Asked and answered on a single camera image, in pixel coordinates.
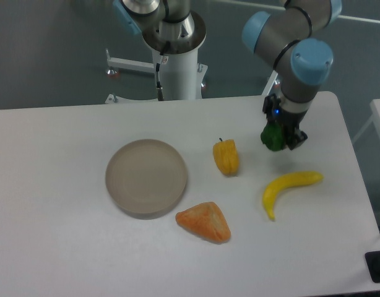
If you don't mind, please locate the yellow toy banana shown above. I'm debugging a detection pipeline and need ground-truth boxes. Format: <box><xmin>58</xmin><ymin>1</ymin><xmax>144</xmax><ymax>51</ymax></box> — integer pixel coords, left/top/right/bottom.
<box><xmin>262</xmin><ymin>171</ymin><xmax>324</xmax><ymax>221</ymax></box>

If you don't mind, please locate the yellow toy pepper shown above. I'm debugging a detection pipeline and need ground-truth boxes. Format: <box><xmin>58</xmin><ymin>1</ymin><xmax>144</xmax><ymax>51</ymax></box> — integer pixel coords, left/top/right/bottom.
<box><xmin>212</xmin><ymin>138</ymin><xmax>240</xmax><ymax>176</ymax></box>

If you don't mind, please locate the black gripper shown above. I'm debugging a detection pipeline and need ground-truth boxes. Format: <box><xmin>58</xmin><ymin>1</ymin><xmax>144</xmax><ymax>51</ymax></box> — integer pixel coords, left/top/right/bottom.
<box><xmin>262</xmin><ymin>94</ymin><xmax>308</xmax><ymax>150</ymax></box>

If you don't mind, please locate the green toy pepper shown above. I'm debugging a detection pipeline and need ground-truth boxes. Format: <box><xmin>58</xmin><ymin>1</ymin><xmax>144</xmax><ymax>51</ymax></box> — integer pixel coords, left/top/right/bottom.
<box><xmin>261</xmin><ymin>121</ymin><xmax>285</xmax><ymax>152</ymax></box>

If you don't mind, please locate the orange toy bread wedge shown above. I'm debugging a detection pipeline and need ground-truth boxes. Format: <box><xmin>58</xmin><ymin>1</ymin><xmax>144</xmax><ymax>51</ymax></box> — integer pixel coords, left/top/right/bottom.
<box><xmin>175</xmin><ymin>202</ymin><xmax>231</xmax><ymax>244</ymax></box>

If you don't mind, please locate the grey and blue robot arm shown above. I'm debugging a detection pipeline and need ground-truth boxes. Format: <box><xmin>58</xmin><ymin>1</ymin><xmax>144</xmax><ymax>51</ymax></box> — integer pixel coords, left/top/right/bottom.
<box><xmin>113</xmin><ymin>1</ymin><xmax>342</xmax><ymax>152</ymax></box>

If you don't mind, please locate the black box at table edge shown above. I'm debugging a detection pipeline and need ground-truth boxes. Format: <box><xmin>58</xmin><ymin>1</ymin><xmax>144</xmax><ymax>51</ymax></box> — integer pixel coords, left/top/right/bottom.
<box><xmin>365</xmin><ymin>251</ymin><xmax>380</xmax><ymax>283</ymax></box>

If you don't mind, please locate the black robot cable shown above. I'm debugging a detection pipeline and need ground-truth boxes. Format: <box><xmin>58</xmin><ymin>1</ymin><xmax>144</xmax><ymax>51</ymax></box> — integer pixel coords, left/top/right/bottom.
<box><xmin>154</xmin><ymin>40</ymin><xmax>171</xmax><ymax>101</ymax></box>

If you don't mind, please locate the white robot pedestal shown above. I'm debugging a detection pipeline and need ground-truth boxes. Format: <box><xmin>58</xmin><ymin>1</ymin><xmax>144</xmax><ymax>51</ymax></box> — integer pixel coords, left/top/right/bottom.
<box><xmin>104</xmin><ymin>9</ymin><xmax>209</xmax><ymax>105</ymax></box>

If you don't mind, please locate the round beige plate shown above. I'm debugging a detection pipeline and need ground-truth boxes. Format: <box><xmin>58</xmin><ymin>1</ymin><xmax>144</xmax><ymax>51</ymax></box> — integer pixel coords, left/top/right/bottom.
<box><xmin>105</xmin><ymin>139</ymin><xmax>188</xmax><ymax>220</ymax></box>

